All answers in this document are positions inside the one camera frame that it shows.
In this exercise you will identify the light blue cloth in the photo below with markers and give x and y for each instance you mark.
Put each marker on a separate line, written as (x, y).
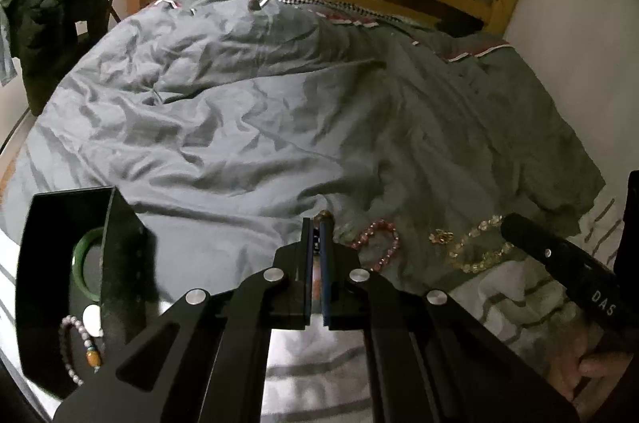
(5, 48)

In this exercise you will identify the person's right hand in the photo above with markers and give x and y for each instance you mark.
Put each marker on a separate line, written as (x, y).
(601, 365)

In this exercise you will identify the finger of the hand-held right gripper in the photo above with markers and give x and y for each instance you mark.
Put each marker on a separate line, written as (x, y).
(529, 241)

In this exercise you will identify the dark puffer jacket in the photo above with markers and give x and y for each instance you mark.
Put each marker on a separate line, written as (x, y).
(55, 18)

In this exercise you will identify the green jade bangle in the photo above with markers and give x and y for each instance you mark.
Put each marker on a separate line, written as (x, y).
(79, 260)

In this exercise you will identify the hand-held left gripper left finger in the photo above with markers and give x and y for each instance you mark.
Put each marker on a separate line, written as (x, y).
(306, 253)

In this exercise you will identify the white round pendant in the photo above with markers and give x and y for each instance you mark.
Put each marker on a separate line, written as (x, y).
(92, 320)

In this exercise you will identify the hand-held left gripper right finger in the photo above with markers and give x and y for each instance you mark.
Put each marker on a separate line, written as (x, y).
(326, 263)

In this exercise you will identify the grey duvet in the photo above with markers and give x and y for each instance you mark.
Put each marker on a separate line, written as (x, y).
(299, 113)

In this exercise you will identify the gold flower brooch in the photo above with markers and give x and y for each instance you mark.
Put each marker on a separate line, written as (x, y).
(441, 237)

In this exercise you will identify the white striped bed sheet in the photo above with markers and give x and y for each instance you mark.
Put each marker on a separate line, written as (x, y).
(499, 303)

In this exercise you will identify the black jewelry box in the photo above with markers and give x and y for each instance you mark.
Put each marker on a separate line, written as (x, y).
(122, 263)

